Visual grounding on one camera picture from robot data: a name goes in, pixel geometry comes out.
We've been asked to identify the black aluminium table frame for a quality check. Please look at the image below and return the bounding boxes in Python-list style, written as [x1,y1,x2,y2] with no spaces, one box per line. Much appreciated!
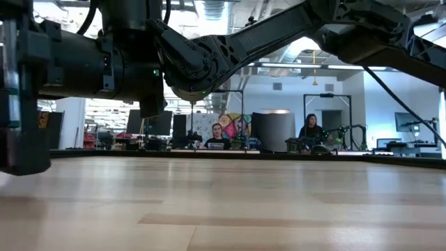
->
[50,149,446,171]

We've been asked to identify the ceiling light strip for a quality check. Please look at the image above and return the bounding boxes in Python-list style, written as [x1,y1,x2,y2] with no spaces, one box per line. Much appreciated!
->
[327,65,387,71]
[261,62,321,69]

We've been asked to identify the person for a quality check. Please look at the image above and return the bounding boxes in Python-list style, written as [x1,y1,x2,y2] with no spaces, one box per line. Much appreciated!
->
[203,123,232,151]
[298,113,327,142]

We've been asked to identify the colourful wall painting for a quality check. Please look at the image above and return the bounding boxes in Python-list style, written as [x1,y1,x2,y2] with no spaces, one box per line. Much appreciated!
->
[218,113,252,140]

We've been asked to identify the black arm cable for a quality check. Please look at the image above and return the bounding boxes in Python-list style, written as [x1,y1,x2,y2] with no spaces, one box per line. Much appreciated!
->
[75,0,102,36]
[362,65,446,149]

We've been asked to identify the grey curved partition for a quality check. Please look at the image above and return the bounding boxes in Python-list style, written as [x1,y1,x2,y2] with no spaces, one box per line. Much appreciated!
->
[250,111,297,153]

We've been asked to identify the open laptop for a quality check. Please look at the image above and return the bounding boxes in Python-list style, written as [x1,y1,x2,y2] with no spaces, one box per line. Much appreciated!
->
[376,138,402,149]

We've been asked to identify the silver ventilation duct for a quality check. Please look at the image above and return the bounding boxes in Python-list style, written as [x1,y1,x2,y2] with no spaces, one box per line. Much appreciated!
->
[201,0,227,20]

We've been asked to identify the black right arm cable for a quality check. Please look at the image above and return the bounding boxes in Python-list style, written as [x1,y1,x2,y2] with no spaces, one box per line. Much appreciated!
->
[362,65,446,149]

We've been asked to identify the black standing panel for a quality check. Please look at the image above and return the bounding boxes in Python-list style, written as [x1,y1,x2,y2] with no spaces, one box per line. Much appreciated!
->
[37,110,66,150]

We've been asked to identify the black monitor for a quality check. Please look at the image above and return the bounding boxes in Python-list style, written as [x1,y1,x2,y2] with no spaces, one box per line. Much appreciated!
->
[126,109,144,135]
[148,110,174,137]

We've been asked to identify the white pillar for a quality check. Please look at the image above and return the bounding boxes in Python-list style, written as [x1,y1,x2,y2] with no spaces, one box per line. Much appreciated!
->
[55,97,86,150]

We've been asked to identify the black gantry frame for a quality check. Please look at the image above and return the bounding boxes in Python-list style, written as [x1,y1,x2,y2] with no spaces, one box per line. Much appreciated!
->
[302,93,353,151]
[212,89,245,151]

